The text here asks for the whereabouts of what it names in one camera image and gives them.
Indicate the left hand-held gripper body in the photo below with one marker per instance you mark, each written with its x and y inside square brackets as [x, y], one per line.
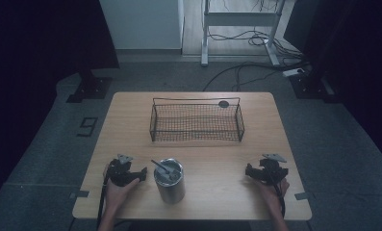
[119, 171]

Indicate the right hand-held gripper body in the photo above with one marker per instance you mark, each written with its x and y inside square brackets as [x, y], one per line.
[270, 171]

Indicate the person's right hand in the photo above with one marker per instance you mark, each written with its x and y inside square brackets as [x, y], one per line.
[270, 194]

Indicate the person's left hand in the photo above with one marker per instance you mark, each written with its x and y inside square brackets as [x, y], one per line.
[116, 195]

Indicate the dark drinking straw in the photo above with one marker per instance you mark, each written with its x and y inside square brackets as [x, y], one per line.
[159, 166]

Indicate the steel tumbler with lid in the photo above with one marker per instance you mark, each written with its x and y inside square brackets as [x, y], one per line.
[170, 184]

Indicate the black round table grommet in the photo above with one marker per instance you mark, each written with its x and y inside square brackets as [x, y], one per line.
[224, 104]

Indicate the black stand base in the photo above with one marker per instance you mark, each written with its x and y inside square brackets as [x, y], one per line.
[90, 88]
[310, 86]

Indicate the white power strip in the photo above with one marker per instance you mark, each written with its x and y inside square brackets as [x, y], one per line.
[293, 72]

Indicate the white cabinet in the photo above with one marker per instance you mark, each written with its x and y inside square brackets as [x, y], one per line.
[140, 24]

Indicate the dark curtain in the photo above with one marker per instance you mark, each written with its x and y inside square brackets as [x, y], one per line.
[34, 48]
[355, 48]

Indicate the white metal desk frame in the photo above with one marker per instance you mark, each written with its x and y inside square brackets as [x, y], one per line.
[240, 19]

